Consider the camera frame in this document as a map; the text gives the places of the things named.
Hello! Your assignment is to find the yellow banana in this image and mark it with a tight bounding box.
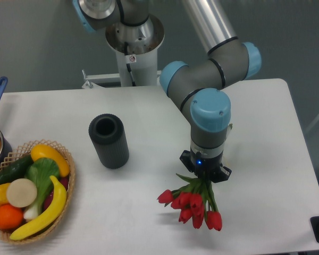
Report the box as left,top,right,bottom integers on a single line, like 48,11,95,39
10,175,67,241

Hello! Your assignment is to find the green bok choy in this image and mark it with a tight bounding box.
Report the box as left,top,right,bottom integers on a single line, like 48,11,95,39
23,157,60,222

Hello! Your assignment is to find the yellow squash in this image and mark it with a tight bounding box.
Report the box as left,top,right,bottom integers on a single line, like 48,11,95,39
30,144,70,177

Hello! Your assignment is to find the red vegetable in basket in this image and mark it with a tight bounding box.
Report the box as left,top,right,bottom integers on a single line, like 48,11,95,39
43,177,69,211

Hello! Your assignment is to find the orange fruit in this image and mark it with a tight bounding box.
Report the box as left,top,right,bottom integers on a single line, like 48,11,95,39
0,204,23,230

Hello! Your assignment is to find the red tulip bouquet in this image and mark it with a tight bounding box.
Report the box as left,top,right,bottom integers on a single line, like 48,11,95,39
157,174,223,231

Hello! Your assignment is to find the woven wicker basket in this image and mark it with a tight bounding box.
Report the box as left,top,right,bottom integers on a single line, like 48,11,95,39
0,139,75,245

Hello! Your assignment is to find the green cucumber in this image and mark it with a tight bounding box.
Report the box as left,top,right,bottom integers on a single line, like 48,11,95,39
0,155,33,185

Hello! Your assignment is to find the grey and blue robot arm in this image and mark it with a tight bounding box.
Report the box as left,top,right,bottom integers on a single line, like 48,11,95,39
73,1,262,183

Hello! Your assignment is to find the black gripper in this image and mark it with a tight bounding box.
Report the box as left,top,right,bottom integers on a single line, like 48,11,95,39
180,148,232,183

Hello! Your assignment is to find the beige round radish slice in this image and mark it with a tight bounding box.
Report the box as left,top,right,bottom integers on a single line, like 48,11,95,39
6,178,37,208

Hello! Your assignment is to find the dark grey ribbed vase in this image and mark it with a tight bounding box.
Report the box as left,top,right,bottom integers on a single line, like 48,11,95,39
88,114,129,169

